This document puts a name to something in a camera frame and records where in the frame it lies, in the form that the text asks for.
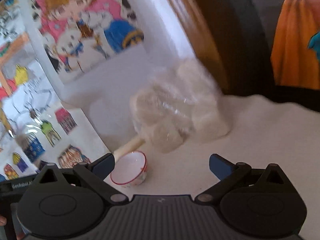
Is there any person's left hand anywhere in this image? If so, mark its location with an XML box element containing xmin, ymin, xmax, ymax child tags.
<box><xmin>0</xmin><ymin>216</ymin><xmax>7</xmax><ymax>226</ymax></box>

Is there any girl with teddy drawing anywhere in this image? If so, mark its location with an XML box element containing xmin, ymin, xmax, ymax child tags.
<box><xmin>28</xmin><ymin>0</ymin><xmax>144</xmax><ymax>83</ymax></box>

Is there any bag of white rolls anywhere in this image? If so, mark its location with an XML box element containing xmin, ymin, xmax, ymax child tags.
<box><xmin>130</xmin><ymin>59</ymin><xmax>231</xmax><ymax>153</ymax></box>

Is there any brown wooden frame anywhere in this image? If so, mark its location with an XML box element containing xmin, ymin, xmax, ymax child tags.
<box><xmin>168</xmin><ymin>0</ymin><xmax>229</xmax><ymax>92</ymax></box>

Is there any white printed table mat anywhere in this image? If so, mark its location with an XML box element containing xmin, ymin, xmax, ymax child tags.
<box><xmin>118</xmin><ymin>96</ymin><xmax>319</xmax><ymax>239</ymax></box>

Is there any boy with fan drawing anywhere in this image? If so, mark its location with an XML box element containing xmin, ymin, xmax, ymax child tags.
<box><xmin>1</xmin><ymin>0</ymin><xmax>59</xmax><ymax>141</ymax></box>

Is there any small floral white bowl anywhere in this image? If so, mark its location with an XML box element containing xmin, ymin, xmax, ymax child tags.
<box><xmin>110</xmin><ymin>151</ymin><xmax>148</xmax><ymax>187</ymax></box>

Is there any colourful houses drawing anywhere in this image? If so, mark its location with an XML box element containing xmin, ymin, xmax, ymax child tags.
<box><xmin>1</xmin><ymin>103</ymin><xmax>109</xmax><ymax>181</ymax></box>

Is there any wooden stick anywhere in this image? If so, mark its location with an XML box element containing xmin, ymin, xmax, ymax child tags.
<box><xmin>113</xmin><ymin>135</ymin><xmax>145</xmax><ymax>162</ymax></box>

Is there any orange dress girl painting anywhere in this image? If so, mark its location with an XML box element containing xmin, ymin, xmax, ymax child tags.
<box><xmin>271</xmin><ymin>0</ymin><xmax>319</xmax><ymax>90</ymax></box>

